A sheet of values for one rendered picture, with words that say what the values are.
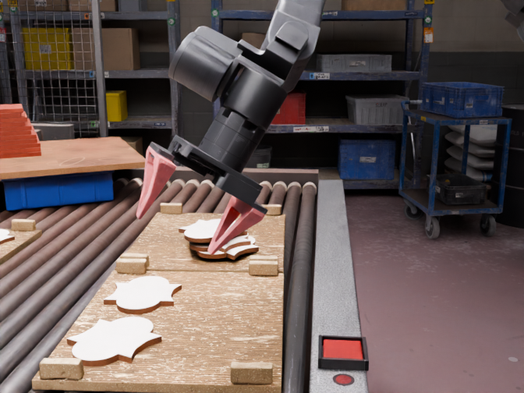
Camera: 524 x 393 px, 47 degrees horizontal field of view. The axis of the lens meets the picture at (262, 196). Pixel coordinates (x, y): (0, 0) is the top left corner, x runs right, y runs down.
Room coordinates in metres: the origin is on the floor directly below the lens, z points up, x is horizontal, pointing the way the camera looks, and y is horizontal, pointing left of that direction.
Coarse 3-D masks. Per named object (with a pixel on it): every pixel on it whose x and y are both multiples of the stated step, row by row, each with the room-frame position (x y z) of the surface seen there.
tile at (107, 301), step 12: (156, 276) 1.10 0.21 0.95; (120, 288) 1.04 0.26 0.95; (132, 288) 1.04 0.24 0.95; (144, 288) 1.04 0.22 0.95; (156, 288) 1.04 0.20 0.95; (168, 288) 1.04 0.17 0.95; (180, 288) 1.06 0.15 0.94; (108, 300) 0.99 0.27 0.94; (120, 300) 0.99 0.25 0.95; (132, 300) 0.99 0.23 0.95; (144, 300) 0.99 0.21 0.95; (156, 300) 0.99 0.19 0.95; (168, 300) 0.99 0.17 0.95; (132, 312) 0.95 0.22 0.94; (144, 312) 0.96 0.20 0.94
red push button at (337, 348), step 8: (328, 344) 0.86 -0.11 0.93; (336, 344) 0.86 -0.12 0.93; (344, 344) 0.86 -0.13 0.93; (352, 344) 0.86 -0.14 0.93; (360, 344) 0.86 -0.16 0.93; (328, 352) 0.84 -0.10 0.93; (336, 352) 0.84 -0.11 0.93; (344, 352) 0.84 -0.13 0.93; (352, 352) 0.84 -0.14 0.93; (360, 352) 0.84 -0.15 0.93
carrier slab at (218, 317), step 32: (192, 288) 1.07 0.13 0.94; (224, 288) 1.07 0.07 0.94; (256, 288) 1.07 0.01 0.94; (96, 320) 0.93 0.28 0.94; (160, 320) 0.93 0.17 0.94; (192, 320) 0.93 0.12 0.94; (224, 320) 0.93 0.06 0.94; (256, 320) 0.93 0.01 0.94; (64, 352) 0.82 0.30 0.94; (160, 352) 0.82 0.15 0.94; (192, 352) 0.82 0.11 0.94; (224, 352) 0.82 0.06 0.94; (256, 352) 0.82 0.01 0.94; (32, 384) 0.75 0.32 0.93; (64, 384) 0.75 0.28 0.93; (96, 384) 0.75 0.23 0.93; (128, 384) 0.74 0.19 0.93; (160, 384) 0.74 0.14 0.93; (192, 384) 0.74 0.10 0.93; (224, 384) 0.74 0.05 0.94; (256, 384) 0.74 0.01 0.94
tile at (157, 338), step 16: (128, 320) 0.91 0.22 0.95; (144, 320) 0.91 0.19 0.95; (80, 336) 0.85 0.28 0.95; (96, 336) 0.85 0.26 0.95; (112, 336) 0.85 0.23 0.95; (128, 336) 0.85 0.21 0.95; (144, 336) 0.85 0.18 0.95; (160, 336) 0.86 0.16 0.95; (80, 352) 0.80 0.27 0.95; (96, 352) 0.80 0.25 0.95; (112, 352) 0.80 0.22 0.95; (128, 352) 0.80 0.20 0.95
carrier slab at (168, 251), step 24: (168, 216) 1.54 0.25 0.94; (192, 216) 1.54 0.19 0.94; (216, 216) 1.54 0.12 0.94; (264, 216) 1.54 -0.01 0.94; (144, 240) 1.34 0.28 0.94; (168, 240) 1.34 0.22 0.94; (264, 240) 1.34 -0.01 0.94; (168, 264) 1.19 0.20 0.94; (192, 264) 1.19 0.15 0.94; (216, 264) 1.19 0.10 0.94; (240, 264) 1.19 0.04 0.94
